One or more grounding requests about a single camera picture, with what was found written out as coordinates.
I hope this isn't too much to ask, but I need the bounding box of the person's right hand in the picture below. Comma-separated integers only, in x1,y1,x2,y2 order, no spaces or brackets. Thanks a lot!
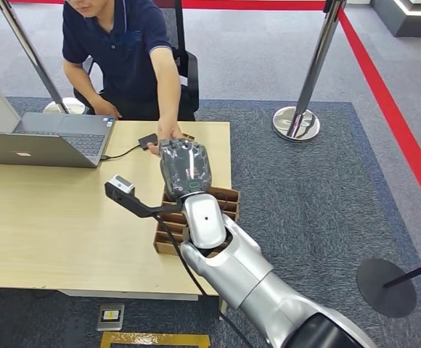
94,98,123,122

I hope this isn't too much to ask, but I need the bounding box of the black stanchion post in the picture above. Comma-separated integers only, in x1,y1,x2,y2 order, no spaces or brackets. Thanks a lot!
356,255,421,320

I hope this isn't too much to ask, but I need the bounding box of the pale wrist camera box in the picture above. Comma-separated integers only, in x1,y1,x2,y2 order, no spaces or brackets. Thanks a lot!
108,175,135,196

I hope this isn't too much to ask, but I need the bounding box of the metal floor socket box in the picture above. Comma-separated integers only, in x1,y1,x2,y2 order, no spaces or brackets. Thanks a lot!
96,303,126,333

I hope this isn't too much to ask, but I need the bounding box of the brown slotted cardboard card holder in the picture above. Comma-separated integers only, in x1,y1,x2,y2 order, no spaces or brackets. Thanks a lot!
153,186,241,258

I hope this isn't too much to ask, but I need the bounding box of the blue-grey carpet rug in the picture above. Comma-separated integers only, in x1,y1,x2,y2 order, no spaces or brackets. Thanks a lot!
0,97,421,348

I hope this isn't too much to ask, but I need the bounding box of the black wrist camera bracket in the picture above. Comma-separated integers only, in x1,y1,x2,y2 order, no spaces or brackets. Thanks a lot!
104,181,183,220

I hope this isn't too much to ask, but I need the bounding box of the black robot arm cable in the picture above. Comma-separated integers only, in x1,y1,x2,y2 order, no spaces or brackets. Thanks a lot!
151,213,256,348

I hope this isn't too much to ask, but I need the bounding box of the grey platform with light strip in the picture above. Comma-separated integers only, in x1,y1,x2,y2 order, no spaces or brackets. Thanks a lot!
370,0,421,38

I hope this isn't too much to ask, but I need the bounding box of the black card reader cable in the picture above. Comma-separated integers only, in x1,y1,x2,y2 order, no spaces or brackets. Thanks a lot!
99,144,142,162

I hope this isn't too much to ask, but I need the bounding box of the red barrier belt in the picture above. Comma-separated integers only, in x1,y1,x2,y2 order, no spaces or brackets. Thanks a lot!
336,7,421,228
11,0,328,12

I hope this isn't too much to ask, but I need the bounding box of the person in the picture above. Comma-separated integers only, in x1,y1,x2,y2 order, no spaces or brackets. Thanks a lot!
61,0,197,157

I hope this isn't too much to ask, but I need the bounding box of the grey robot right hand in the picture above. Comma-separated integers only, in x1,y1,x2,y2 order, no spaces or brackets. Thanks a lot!
159,138,212,202

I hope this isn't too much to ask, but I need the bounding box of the grey laptop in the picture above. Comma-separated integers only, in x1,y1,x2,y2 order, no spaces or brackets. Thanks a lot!
0,67,116,169

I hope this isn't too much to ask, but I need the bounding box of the black card reader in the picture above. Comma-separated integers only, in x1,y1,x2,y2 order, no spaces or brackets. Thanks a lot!
138,133,160,152

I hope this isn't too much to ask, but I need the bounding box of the black office chair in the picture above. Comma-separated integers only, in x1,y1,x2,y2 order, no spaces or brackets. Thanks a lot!
73,0,200,121

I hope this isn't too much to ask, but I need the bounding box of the person's left hand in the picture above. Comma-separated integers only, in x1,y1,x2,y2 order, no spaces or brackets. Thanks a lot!
147,117,184,157

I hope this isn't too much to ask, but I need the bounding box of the chrome stanchion post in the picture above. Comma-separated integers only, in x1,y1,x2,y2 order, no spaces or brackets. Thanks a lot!
0,0,87,116
272,0,348,144

